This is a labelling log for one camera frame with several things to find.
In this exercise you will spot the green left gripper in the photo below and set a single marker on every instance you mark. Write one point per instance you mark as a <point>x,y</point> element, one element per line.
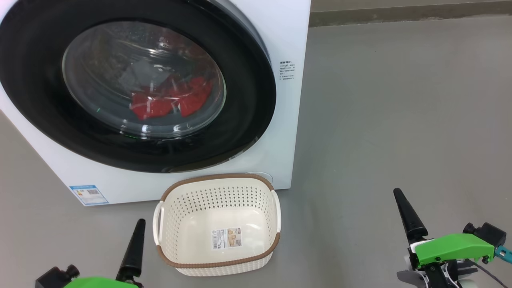
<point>100,282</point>

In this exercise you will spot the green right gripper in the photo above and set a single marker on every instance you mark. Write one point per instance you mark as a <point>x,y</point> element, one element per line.
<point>456,248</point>

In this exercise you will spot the red garment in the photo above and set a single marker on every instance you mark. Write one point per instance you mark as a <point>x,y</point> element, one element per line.
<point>192,100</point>

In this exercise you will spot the black-rimmed glass washer door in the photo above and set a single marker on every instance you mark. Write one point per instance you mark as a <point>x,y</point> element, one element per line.
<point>248,100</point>

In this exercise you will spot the cream perforated laundry basket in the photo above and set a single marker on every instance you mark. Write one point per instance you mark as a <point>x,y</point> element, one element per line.
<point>218,208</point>

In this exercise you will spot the white front-load washing machine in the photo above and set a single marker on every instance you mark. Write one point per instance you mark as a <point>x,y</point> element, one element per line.
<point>290,32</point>

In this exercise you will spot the blue energy label sticker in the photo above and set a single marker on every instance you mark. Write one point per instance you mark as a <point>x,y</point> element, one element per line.
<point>88,194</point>

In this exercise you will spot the round drain filter cover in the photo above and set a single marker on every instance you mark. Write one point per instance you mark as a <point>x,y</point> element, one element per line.
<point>264,176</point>

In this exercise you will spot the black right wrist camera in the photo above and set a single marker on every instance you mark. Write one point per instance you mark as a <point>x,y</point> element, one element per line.
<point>488,234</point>

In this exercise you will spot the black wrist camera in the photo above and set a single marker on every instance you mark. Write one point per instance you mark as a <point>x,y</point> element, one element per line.
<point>488,234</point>
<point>54,278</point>

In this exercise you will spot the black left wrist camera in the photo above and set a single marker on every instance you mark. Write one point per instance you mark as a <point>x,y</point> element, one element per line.
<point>54,278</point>

